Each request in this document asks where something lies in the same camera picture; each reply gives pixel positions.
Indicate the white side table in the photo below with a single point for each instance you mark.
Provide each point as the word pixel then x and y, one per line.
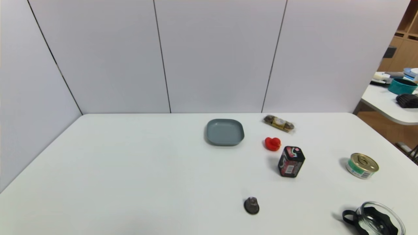
pixel 382 101

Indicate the black flat pan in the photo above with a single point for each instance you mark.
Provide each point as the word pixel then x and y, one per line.
pixel 378 82

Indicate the black ribbed object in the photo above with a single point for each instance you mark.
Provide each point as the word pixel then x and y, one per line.
pixel 408 101

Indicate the green label tin can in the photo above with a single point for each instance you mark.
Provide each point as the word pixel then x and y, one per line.
pixel 361 166

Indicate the wooden shelf cabinet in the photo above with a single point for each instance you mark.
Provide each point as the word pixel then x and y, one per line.
pixel 403 49

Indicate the glass cup with black sleeve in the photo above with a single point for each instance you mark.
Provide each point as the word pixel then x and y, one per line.
pixel 375 222

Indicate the red rubber duck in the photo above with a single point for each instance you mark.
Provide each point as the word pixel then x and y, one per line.
pixel 272 144

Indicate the black pink gum box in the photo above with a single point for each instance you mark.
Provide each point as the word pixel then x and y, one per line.
pixel 290 163

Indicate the teal bowl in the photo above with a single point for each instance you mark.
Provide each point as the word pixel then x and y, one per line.
pixel 401 86

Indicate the grey coffee capsule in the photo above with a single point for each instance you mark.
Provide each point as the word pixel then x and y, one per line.
pixel 251 206

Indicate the white sponge block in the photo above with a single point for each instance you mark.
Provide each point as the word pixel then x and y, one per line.
pixel 381 76

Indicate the black chair legs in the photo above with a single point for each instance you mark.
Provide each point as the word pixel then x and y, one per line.
pixel 408 150

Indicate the gold wrapped chocolate pack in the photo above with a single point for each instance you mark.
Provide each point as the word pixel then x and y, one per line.
pixel 279 123

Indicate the stack of blue plates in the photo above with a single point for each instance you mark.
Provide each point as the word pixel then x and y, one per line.
pixel 410 73

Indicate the grey-blue square dish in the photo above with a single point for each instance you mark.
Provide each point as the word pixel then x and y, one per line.
pixel 225 132

